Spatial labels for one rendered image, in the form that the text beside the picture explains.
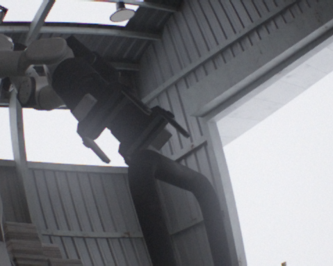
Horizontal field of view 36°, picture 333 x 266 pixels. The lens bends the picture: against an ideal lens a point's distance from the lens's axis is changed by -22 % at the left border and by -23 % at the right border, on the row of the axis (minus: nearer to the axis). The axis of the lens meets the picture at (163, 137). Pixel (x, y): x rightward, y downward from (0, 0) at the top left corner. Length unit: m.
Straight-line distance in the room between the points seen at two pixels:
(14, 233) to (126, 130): 2.96
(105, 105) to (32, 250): 3.13
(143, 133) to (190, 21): 9.37
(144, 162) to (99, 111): 0.16
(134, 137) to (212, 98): 8.18
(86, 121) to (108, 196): 9.07
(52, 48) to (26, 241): 3.08
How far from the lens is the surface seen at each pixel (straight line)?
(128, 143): 1.23
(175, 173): 1.07
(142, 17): 10.66
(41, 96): 1.49
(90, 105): 1.04
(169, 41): 10.87
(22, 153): 8.90
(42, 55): 1.17
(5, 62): 1.25
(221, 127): 11.05
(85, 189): 9.97
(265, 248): 11.26
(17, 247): 4.08
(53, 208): 9.41
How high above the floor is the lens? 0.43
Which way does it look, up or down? 20 degrees up
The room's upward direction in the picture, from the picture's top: 15 degrees counter-clockwise
